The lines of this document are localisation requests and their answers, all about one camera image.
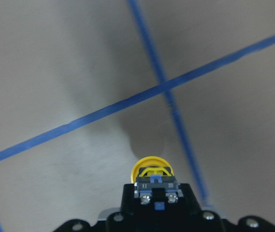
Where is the yellow push button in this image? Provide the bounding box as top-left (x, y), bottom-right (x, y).
top-left (131, 156), bottom-right (183, 211)

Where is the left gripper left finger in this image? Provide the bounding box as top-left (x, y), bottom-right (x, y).
top-left (54, 184), bottom-right (135, 232)

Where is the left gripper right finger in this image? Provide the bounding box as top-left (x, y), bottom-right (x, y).
top-left (180, 184), bottom-right (275, 232)

